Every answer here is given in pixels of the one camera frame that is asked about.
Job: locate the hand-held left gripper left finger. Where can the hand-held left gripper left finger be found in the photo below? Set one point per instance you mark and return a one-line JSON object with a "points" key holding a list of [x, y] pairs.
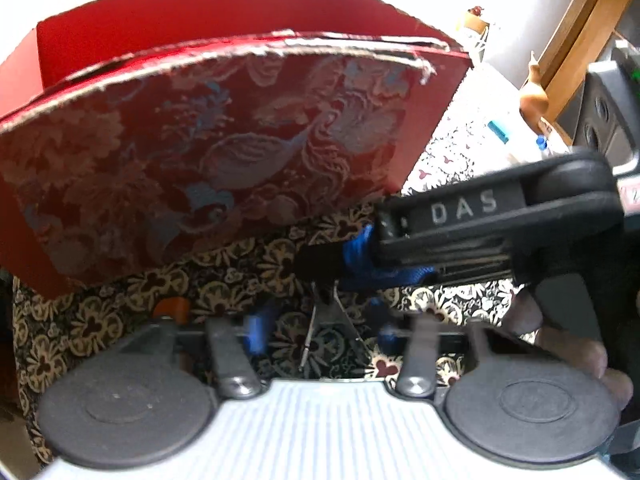
{"points": [[257, 332]]}

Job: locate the floral patterned tablecloth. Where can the floral patterned tablecloth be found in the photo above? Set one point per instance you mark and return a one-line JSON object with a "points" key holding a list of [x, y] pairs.
{"points": [[150, 300]]}

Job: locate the black binder clip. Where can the black binder clip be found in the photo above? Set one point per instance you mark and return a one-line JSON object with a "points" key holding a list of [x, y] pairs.
{"points": [[317, 265]]}

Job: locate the red cardboard box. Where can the red cardboard box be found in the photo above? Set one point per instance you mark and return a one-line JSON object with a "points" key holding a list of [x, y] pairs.
{"points": [[200, 160]]}

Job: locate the wooden gourd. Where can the wooden gourd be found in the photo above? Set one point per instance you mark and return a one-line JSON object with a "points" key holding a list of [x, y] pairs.
{"points": [[532, 97]]}

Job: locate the person's right hand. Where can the person's right hand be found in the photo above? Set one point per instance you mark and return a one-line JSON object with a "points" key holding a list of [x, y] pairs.
{"points": [[575, 355]]}

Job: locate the small orange object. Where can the small orange object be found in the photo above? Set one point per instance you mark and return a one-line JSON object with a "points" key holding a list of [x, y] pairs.
{"points": [[170, 307]]}

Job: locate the wooden furniture frame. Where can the wooden furniture frame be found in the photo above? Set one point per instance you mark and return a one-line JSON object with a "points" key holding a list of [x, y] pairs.
{"points": [[580, 25]]}

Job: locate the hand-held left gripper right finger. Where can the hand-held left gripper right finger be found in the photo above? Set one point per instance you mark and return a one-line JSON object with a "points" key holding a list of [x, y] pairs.
{"points": [[390, 337]]}

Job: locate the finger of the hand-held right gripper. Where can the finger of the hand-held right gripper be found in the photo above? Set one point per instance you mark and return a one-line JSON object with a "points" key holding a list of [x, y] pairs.
{"points": [[395, 275]]}

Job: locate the white bottle with blue cap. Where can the white bottle with blue cap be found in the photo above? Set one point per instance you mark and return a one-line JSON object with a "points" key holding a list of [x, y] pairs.
{"points": [[497, 130]]}

